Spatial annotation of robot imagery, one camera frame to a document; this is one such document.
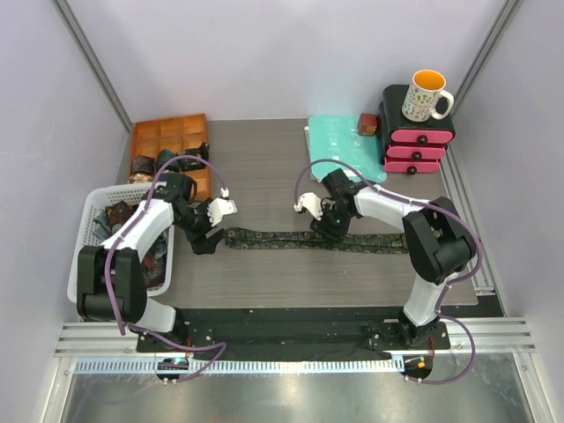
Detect red patterned tie in basket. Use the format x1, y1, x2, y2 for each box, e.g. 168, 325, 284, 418
93, 201, 168, 291

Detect small brown box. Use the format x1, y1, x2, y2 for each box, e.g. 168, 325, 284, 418
357, 113, 378, 137

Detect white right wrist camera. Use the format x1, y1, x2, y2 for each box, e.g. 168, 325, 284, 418
293, 192, 323, 220

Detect teal booklet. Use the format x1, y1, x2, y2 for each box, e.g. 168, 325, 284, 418
304, 115, 387, 183

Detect orange wooden compartment tray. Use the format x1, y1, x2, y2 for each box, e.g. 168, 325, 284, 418
128, 114, 209, 178

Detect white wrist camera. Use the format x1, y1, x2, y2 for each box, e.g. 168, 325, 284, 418
293, 192, 323, 220
207, 188, 238, 227

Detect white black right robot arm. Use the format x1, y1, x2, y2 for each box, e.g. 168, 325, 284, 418
293, 169, 482, 348

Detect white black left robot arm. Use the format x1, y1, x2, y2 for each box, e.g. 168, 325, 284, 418
71, 174, 237, 352

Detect rolled dark green tie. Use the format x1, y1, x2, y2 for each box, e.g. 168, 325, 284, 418
155, 149, 182, 173

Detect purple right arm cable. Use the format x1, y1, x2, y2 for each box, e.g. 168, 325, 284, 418
293, 158, 486, 388

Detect black pink drawer organizer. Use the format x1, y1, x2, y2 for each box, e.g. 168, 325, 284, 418
376, 85, 456, 175

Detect floral mug orange inside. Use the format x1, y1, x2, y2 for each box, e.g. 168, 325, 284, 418
401, 70, 455, 122

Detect dark floral patterned tie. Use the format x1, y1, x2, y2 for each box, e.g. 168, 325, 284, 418
225, 227, 408, 255

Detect white plastic basket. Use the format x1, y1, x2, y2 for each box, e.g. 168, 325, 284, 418
67, 182, 175, 303

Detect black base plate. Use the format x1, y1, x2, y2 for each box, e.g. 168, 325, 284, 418
164, 307, 451, 352

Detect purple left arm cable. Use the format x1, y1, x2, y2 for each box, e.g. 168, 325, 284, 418
103, 154, 230, 389

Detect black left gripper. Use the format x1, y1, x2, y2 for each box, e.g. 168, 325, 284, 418
174, 198, 225, 255

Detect rolled brown tie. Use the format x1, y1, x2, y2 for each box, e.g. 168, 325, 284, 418
130, 155, 155, 175

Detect rolled gold floral tie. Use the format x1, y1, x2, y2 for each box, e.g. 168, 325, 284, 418
128, 172, 154, 184

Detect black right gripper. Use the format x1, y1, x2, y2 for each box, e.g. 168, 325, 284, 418
310, 203, 353, 246

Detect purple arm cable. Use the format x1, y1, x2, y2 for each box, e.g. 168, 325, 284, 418
103, 154, 230, 389
293, 158, 486, 388

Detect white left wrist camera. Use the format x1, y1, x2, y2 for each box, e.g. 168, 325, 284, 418
207, 188, 238, 227

